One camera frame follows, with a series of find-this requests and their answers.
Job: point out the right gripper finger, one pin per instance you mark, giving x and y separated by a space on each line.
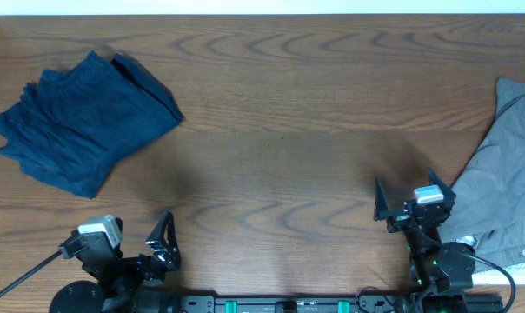
448 193
381 210

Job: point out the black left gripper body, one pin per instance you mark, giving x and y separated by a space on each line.
136 268

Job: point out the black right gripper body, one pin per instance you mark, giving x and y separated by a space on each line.
400 223

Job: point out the navy blue shorts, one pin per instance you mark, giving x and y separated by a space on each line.
55 132
140 109

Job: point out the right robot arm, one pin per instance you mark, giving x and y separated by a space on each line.
442 272

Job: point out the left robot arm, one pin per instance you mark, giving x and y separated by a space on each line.
122 284

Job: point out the grey shorts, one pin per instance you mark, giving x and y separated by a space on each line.
489 211

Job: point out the folded navy blue shorts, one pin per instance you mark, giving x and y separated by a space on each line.
55 132

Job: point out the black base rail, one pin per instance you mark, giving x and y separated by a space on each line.
362 303

